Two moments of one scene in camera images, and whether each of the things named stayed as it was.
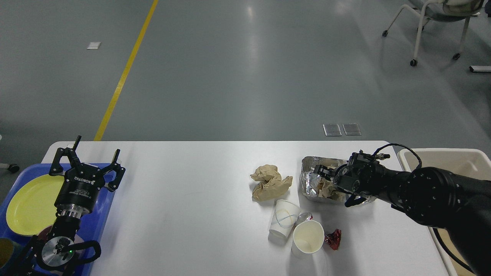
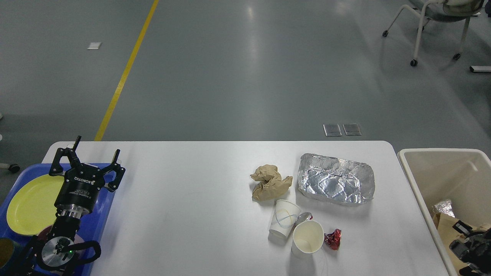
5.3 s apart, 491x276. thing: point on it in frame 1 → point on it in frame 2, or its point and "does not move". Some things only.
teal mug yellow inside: [10, 253] does not move
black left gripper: [79, 194] does not move
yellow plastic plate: [32, 207] does not move
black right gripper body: [341, 178] → [475, 250]
